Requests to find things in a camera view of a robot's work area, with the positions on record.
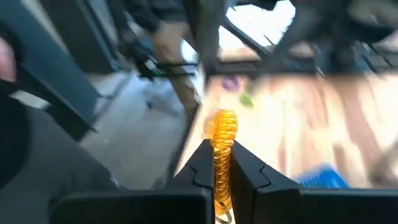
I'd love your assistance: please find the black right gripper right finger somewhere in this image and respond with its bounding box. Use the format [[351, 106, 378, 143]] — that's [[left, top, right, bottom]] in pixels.
[[229, 140, 398, 224]]

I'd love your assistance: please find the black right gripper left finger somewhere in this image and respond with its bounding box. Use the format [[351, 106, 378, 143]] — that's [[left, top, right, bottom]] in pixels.
[[51, 139, 216, 224]]

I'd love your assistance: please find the blue plastic basket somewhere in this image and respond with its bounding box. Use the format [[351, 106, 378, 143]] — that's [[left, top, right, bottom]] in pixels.
[[294, 163, 351, 190]]

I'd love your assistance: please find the yellow spiral coil band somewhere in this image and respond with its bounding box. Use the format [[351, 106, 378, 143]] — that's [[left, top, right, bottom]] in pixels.
[[203, 108, 239, 224]]

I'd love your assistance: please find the green rubber band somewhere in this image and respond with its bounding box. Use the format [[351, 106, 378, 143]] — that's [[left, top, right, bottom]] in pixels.
[[239, 91, 254, 108]]

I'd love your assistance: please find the purple spiral coil band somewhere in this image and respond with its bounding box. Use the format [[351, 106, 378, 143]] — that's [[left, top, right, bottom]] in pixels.
[[221, 75, 241, 92]]

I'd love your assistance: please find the person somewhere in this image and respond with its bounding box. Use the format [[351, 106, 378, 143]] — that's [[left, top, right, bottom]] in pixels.
[[105, 0, 231, 113]]

